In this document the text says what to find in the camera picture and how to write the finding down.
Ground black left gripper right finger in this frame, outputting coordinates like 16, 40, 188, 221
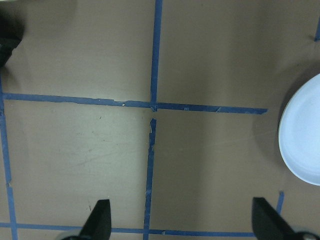
251, 197, 306, 240

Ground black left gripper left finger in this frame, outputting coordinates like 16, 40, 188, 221
78, 199, 111, 240

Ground blue plate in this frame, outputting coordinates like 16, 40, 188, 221
278, 74, 320, 186

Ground black plate rack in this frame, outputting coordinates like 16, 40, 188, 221
0, 9, 25, 69

